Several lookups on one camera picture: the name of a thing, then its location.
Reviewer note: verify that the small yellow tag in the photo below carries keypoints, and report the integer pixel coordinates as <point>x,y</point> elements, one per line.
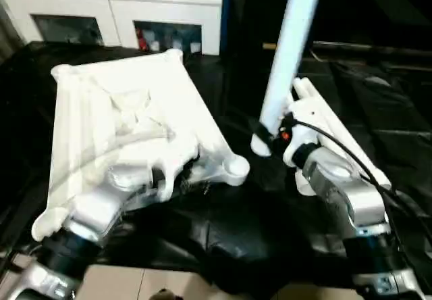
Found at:
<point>268,46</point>

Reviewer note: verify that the black plastic mat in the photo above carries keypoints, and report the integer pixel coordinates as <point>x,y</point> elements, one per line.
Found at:
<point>378,111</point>

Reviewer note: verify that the red bottle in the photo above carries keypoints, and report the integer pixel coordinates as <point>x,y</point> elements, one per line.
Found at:
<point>140,40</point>

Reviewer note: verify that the white cabinet with glass doors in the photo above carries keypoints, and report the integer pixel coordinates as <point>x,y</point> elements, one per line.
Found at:
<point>101,6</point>

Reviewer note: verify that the white plastic table top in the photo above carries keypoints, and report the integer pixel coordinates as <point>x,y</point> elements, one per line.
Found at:
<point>115,111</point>

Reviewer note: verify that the black bar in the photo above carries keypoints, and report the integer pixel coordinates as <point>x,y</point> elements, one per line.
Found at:
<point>371,46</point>

